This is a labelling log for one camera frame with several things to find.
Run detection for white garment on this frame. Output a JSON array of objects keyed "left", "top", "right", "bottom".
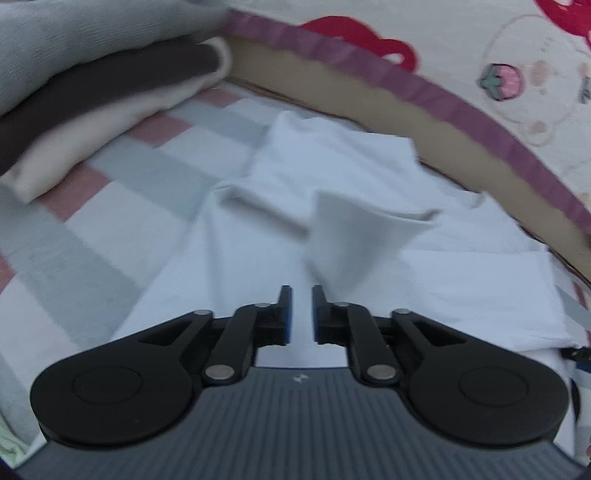
[{"left": 119, "top": 112, "right": 584, "bottom": 368}]

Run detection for light green garment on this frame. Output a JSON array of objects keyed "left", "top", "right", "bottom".
[{"left": 0, "top": 416, "right": 29, "bottom": 468}]

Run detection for striped pink grey white blanket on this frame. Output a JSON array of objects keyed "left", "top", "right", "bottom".
[{"left": 1, "top": 86, "right": 590, "bottom": 461}]

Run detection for cartoon print quilt purple trim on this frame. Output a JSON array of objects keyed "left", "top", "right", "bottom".
[{"left": 233, "top": 1, "right": 590, "bottom": 229}]

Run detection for grey knit garment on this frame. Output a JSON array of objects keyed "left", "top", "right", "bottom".
[{"left": 1, "top": 0, "right": 229, "bottom": 113}]

